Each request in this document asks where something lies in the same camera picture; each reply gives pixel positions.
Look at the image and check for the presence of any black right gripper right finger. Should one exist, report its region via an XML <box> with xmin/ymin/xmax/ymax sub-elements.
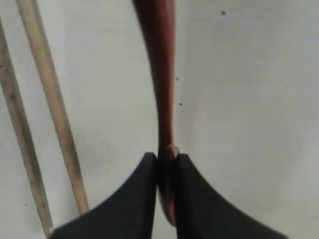
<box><xmin>173</xmin><ymin>154</ymin><xmax>287</xmax><ymax>239</ymax></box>

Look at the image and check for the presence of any brown wooden spoon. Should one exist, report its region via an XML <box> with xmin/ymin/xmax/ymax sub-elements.
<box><xmin>133</xmin><ymin>0</ymin><xmax>179</xmax><ymax>226</ymax></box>

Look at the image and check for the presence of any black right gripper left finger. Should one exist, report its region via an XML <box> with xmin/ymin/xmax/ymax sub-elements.
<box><xmin>50</xmin><ymin>152</ymin><xmax>157</xmax><ymax>239</ymax></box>

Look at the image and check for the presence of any brown wooden chopstick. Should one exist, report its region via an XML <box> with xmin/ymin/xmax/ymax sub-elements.
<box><xmin>16</xmin><ymin>0</ymin><xmax>89</xmax><ymax>215</ymax></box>
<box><xmin>0</xmin><ymin>26</ymin><xmax>53</xmax><ymax>239</ymax></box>

